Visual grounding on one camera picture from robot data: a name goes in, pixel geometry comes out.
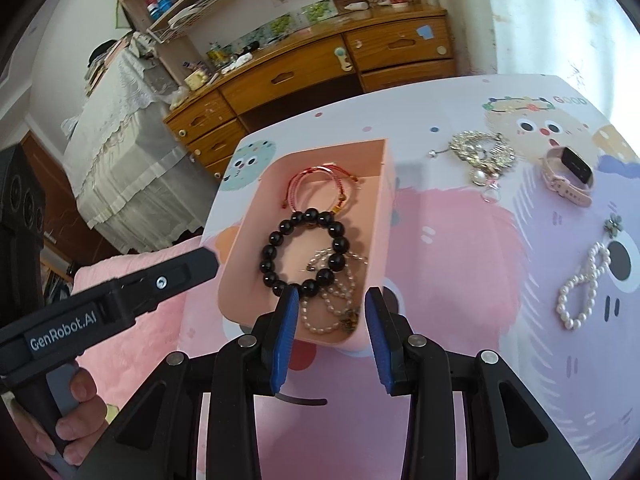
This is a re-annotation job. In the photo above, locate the white floral curtain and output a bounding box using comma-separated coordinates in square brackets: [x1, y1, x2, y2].
[470, 0, 640, 127]

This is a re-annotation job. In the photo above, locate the white wire basket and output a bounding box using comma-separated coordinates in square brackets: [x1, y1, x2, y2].
[146, 0, 247, 44]

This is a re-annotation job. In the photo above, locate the person's left hand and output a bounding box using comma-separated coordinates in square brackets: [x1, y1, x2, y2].
[10, 366, 110, 480]

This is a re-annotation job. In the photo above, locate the pearl bracelet with charm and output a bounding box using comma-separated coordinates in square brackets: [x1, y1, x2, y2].
[298, 247, 370, 337]

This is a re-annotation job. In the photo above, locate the red string bracelet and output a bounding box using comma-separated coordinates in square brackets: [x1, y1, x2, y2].
[281, 162, 364, 212]

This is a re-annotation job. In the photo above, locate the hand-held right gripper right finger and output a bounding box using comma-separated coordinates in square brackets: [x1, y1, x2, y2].
[364, 286, 594, 480]

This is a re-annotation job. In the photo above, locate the white pearl bracelet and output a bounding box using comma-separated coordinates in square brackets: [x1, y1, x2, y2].
[555, 240, 614, 331]

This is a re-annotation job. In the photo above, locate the pink fuzzy blanket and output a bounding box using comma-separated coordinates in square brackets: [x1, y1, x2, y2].
[69, 237, 222, 412]

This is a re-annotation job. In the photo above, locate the pink plastic box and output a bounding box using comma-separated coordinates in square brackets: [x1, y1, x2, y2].
[217, 137, 399, 359]

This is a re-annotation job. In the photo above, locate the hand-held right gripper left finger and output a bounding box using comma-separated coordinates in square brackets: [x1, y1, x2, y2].
[106, 289, 302, 480]

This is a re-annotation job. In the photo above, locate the pink smartwatch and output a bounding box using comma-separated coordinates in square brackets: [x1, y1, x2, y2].
[539, 145, 596, 207]

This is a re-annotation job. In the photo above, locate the wooden desk with drawers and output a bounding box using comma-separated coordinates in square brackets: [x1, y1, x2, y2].
[162, 4, 459, 181]

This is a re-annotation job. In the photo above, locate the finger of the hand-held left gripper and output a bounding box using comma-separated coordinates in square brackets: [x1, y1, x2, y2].
[115, 245, 222, 319]

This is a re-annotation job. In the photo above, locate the bed with white lace cover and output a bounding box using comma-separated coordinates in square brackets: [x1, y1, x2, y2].
[60, 35, 222, 257]

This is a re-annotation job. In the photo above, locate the black bead bracelet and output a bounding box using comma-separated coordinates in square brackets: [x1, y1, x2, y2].
[258, 208, 351, 297]

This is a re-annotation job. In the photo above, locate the dark wooden cabinet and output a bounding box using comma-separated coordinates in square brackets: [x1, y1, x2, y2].
[19, 131, 122, 281]

